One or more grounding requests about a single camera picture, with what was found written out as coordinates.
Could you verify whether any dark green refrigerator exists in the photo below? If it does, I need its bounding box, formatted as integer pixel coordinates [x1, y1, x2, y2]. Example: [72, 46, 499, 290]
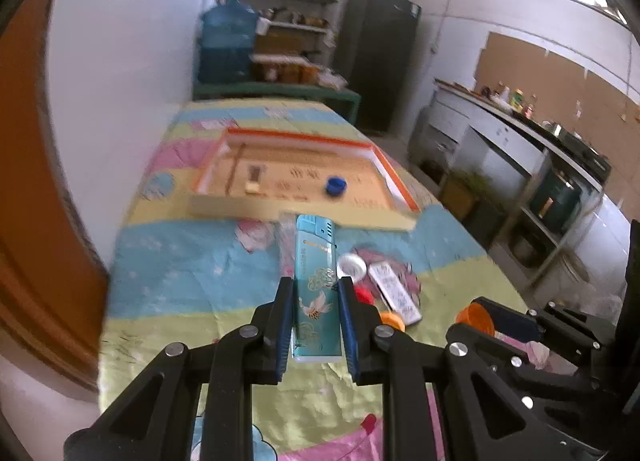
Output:
[332, 0, 422, 133]

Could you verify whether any green low bench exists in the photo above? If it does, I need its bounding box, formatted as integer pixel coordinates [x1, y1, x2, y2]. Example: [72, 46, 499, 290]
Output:
[192, 81, 361, 125]

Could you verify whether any dark orange bottle cap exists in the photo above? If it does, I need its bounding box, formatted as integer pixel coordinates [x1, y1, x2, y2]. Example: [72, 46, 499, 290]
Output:
[456, 302, 496, 337]

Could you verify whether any teal bird lighter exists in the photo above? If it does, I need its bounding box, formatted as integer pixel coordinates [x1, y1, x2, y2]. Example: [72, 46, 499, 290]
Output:
[292, 215, 342, 363]

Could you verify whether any white cartoon lighter box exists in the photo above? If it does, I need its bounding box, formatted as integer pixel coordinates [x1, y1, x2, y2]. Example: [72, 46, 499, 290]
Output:
[368, 262, 422, 325]

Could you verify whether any light orange bottle cap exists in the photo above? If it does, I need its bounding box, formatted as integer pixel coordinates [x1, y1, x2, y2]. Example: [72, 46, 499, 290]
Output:
[378, 311, 406, 332]

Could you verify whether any shallow orange cardboard box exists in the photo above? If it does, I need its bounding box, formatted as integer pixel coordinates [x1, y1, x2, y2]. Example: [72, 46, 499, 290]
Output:
[189, 128, 421, 231]

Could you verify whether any brown wooden door frame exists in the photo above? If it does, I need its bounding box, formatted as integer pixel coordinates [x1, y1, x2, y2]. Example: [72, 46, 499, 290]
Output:
[1, 0, 107, 392]

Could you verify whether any grey kitchen counter cabinet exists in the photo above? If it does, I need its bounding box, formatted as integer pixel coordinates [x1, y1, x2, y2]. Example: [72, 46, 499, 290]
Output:
[409, 83, 630, 320]

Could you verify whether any blue bottle cap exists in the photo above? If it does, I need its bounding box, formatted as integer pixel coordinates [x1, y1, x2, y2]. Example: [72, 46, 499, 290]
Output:
[326, 176, 347, 198]

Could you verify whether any blue water jug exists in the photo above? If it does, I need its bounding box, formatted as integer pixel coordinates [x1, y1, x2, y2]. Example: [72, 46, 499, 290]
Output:
[198, 0, 259, 84]

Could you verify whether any gold brown lighter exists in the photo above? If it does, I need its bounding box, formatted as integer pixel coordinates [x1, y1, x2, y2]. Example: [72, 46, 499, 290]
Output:
[245, 166, 264, 195]

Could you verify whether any red bottle cap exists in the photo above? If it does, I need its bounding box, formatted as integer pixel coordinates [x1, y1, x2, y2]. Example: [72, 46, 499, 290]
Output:
[354, 285, 375, 305]

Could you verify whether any white bottle cap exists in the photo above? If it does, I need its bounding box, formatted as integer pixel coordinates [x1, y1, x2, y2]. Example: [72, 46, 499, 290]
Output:
[336, 253, 368, 285]

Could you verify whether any wall shelf with kitchenware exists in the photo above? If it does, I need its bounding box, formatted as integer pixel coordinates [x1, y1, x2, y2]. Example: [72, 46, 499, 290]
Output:
[219, 0, 350, 86]

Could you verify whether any colourful cartoon quilt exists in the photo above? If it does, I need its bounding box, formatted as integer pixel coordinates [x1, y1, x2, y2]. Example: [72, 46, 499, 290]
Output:
[99, 99, 524, 460]

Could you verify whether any clear patterned lighter box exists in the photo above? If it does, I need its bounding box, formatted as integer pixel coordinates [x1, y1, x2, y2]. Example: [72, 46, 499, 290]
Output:
[277, 212, 297, 279]

